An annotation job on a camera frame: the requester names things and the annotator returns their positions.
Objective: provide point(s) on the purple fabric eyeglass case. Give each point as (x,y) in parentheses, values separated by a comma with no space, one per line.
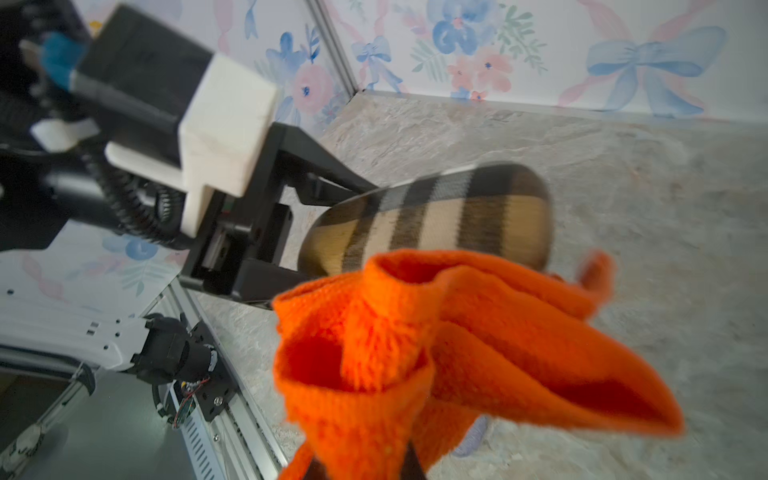
(473,438)

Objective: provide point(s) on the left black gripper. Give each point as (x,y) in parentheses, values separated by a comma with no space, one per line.
(236,253)

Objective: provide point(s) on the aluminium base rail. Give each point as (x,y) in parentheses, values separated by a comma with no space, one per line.
(150,392)

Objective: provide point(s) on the orange cleaning cloth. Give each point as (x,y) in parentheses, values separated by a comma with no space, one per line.
(388,367)

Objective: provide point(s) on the plaid eyeglass case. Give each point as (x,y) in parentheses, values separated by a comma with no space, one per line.
(497,208)

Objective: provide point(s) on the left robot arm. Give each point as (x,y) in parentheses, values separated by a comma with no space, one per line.
(82,230)

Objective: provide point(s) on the left corner aluminium post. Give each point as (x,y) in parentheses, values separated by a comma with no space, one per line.
(322,17)

